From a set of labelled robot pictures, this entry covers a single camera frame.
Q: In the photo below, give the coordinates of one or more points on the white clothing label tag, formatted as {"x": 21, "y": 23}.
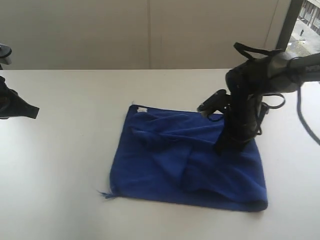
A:
{"x": 142, "y": 109}

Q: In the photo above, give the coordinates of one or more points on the dark window frame post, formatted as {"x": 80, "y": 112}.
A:
{"x": 288, "y": 24}

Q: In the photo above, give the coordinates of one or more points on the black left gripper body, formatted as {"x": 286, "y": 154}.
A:
{"x": 11, "y": 104}

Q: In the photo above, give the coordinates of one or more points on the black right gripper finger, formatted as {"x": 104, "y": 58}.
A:
{"x": 224, "y": 140}

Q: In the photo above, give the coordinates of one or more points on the blue towel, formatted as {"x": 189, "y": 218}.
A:
{"x": 168, "y": 156}

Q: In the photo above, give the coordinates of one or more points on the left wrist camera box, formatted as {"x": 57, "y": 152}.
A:
{"x": 5, "y": 52}

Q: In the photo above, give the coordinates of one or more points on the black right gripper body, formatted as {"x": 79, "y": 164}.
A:
{"x": 241, "y": 122}

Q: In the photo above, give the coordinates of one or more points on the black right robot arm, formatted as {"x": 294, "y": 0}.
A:
{"x": 273, "y": 76}

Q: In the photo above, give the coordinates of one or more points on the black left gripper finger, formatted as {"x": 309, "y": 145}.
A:
{"x": 30, "y": 111}

